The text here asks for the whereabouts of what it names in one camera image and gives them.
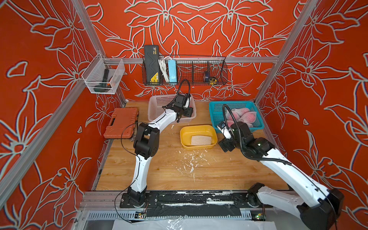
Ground white foam net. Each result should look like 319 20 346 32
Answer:
191 135 212 146

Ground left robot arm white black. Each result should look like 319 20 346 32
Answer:
127 98 193 207

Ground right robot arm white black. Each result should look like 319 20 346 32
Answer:
217 122 345 230

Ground netted apple bottom hidden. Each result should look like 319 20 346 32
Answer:
244 122 254 128

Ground netted apple right large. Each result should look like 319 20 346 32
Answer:
239 111 257 124

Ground pink plastic basket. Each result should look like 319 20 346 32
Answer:
148 93 197 125

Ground yellow plastic tray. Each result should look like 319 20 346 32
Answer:
180 125 218 150

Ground light blue power bank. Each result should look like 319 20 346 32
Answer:
168 59 177 84

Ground teal plastic basket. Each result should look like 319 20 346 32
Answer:
209 101 264 133

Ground small tape measure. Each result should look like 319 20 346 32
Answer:
209 78 218 85

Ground orange tool case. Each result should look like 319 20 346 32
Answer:
103 107 139 139

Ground black yellow device box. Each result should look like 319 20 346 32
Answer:
144 45 160 85

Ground dark green tool in box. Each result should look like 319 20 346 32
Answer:
94 69 111 93

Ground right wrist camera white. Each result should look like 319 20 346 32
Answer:
217 121 232 140

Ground black wire wall basket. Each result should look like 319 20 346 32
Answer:
142 55 229 86

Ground white coiled cable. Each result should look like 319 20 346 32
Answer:
158 56 172 82

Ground clear acrylic wall box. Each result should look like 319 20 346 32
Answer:
82 53 126 94

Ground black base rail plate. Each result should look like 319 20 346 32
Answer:
117 190 271 220

